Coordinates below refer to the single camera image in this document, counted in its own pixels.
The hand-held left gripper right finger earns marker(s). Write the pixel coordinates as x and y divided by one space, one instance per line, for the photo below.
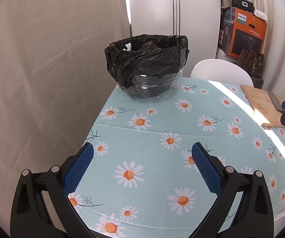
206 168

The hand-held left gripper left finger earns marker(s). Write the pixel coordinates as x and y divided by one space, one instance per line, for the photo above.
79 168

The clear bin with black bag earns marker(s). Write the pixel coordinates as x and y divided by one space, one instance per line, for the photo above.
147 64

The white tissue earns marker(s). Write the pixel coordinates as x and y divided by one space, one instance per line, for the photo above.
127 46

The knife blade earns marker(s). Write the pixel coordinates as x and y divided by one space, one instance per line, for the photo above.
275 100

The bamboo cutting board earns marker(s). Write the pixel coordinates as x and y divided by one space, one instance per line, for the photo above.
259 101

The black suitcase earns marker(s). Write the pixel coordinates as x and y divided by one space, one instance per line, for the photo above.
258 81

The brown leather handbag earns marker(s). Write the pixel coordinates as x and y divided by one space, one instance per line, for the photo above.
252 63

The floral tablecloth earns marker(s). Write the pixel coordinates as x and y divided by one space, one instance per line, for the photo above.
157 129

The white curtain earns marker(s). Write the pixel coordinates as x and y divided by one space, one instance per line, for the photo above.
283 42

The white chair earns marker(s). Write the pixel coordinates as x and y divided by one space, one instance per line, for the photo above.
219 70

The orange cardboard box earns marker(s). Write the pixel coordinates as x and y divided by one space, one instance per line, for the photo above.
249 34

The small white case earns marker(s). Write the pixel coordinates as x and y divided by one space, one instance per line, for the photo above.
261 14

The black pouch with white print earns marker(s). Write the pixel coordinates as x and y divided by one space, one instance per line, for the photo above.
242 4

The cream curtain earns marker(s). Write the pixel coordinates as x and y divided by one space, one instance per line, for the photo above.
45 54

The white refrigerator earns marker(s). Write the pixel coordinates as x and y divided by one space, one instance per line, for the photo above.
152 10

